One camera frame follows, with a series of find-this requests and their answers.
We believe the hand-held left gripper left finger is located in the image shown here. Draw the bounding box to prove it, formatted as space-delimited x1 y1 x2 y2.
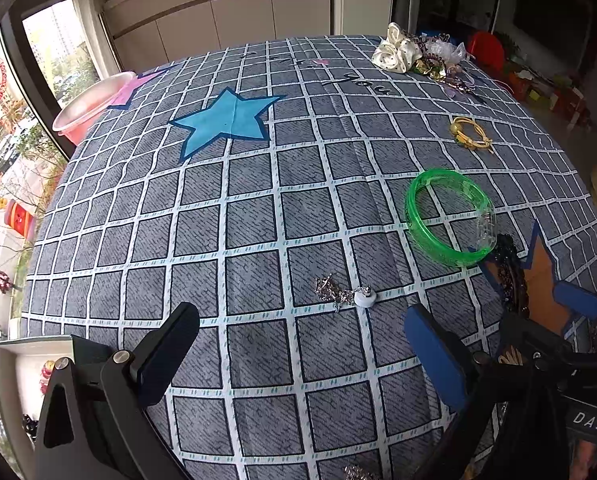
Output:
32 301 200 480

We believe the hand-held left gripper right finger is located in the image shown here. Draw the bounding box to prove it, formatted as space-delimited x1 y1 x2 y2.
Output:
403 304 500 480

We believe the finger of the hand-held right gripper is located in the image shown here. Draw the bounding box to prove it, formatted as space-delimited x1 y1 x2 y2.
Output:
498 316 579 357
553 281 597 319

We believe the dark beaded bracelet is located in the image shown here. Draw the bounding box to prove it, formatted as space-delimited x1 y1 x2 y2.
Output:
495 233 530 317

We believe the silver chain with white pendant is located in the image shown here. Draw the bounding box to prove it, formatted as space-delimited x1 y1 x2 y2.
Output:
315 274 377 313

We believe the green translucent bangle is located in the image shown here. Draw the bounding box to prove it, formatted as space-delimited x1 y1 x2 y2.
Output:
405 167 495 267

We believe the dark-framed jewelry tray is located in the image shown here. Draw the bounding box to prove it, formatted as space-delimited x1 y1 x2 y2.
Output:
0 335 114 480

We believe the grey checkered star blanket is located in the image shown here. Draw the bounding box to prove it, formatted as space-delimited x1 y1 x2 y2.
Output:
21 35 597 480

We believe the pile of colourful boxes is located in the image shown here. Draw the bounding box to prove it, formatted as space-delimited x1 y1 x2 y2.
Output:
507 59 595 127

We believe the red plastic stool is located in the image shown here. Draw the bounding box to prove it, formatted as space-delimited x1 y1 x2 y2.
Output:
467 31 507 74

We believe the pink plastic basin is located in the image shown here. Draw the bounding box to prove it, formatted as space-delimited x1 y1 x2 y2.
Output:
52 71 137 146

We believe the pile of hair accessories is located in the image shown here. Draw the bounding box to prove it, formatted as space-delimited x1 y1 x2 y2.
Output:
413 32 485 104

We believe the cream satin scrunchie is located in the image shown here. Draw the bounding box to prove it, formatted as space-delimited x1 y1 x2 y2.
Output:
371 22 422 74

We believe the yellow cord bracelet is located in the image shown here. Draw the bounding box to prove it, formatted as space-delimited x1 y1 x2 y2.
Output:
449 116 496 154

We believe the white wall cabinet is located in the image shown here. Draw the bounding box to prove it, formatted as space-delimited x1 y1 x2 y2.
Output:
102 0 340 75

